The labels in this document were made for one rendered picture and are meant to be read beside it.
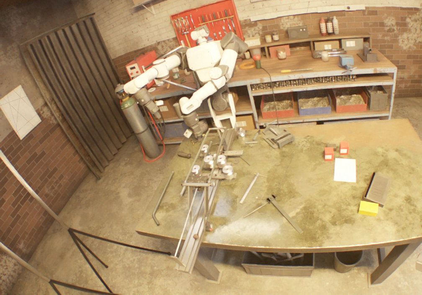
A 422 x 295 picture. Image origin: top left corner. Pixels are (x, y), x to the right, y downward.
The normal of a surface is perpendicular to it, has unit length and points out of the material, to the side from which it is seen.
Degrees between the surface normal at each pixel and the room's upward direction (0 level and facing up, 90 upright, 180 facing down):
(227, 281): 0
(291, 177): 0
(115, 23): 90
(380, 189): 0
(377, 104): 90
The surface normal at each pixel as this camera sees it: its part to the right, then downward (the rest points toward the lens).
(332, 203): -0.29, -0.78
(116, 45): -0.26, 0.62
